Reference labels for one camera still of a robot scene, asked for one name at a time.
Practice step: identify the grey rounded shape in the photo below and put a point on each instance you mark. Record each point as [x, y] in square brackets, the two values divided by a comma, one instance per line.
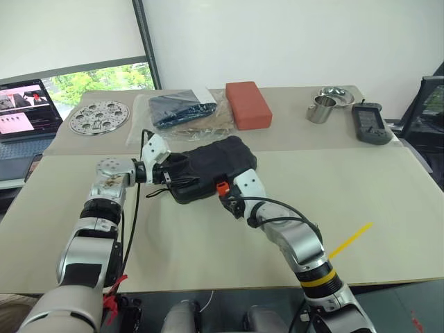
[182, 317]
[267, 319]

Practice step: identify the dark grey window frame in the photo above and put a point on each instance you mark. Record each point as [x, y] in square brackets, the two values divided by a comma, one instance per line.
[145, 41]

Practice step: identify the black tool case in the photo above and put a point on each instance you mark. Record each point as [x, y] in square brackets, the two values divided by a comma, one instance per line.
[215, 159]

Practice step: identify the white roller blind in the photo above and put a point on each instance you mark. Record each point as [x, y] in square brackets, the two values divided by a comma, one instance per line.
[69, 31]

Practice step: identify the grey handheld controller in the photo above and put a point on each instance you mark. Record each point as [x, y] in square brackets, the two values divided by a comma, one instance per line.
[371, 128]

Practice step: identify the round perforated metal plate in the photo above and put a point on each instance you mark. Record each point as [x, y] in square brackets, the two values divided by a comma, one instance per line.
[86, 119]

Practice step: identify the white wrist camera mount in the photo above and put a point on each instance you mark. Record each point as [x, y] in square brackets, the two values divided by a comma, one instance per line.
[249, 184]
[154, 149]

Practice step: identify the bagged dark blue cloth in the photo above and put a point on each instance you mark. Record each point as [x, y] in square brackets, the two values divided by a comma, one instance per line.
[173, 107]

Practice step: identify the stainless steel cup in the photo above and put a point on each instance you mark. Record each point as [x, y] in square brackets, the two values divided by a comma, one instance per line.
[320, 112]

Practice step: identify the bagged tan material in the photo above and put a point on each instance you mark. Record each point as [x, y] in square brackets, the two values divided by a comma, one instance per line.
[208, 123]

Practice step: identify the beige rounded object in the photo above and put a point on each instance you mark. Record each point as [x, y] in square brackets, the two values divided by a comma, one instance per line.
[14, 308]

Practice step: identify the open laptop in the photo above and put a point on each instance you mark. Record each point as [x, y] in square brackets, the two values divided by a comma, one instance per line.
[21, 114]

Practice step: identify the red rectangular block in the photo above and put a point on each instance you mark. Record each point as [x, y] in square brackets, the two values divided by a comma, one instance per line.
[248, 105]

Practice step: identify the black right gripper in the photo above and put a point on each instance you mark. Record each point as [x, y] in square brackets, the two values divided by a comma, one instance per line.
[234, 207]

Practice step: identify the black mesh chair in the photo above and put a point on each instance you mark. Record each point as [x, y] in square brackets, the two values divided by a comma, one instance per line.
[430, 104]

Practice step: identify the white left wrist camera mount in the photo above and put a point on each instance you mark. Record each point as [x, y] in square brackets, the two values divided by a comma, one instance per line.
[154, 149]

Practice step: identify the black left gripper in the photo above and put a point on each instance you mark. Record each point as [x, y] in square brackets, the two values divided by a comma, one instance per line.
[161, 173]

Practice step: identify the stainless steel bowl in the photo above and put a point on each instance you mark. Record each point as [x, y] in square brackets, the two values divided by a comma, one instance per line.
[341, 98]

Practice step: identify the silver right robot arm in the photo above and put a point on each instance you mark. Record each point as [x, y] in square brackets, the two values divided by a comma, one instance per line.
[298, 243]

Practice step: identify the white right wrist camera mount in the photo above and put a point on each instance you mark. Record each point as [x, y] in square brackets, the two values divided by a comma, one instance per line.
[249, 184]

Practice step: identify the black block under table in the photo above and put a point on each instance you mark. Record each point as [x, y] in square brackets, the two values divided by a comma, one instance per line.
[132, 314]

